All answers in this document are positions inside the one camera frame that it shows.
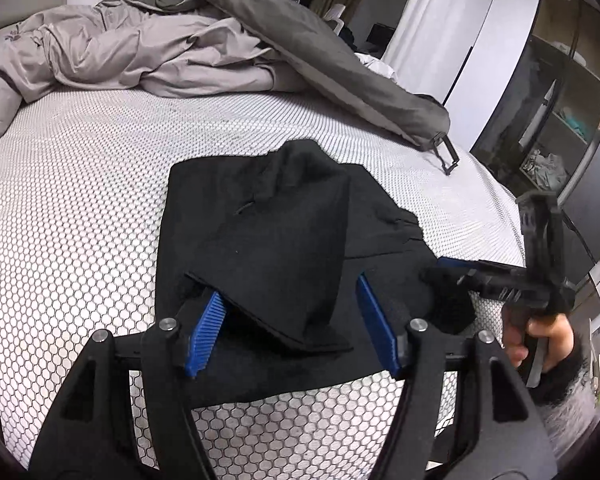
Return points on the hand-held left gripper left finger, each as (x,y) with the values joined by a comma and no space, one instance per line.
(207,330)

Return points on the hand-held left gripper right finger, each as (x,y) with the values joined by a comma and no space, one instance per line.
(377,325)

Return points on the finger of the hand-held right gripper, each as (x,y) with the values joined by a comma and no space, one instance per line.
(450,282)
(455,261)

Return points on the black pants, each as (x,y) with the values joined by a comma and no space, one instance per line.
(280,220)

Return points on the person's right forearm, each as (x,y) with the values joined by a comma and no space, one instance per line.
(565,385)

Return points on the person's right hand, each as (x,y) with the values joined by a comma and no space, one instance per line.
(555,335)

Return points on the white crumpled bag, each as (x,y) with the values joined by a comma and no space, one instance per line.
(545,169)

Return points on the teal cloth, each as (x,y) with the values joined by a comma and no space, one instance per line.
(576,125)

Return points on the honeycomb patterned mattress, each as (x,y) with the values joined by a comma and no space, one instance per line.
(80,210)

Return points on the dark open shelf cabinet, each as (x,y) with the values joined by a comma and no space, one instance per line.
(555,60)

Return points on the white wardrobe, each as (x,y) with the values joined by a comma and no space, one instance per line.
(495,60)

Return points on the white striped bed sheet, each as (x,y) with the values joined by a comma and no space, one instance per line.
(377,65)

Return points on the dark grey blanket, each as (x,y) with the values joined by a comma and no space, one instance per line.
(305,45)

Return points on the white upright object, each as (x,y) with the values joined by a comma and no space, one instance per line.
(336,14)

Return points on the light grey duvet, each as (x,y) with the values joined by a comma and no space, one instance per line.
(130,55)

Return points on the grey plastic frame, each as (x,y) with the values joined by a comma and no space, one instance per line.
(440,159)

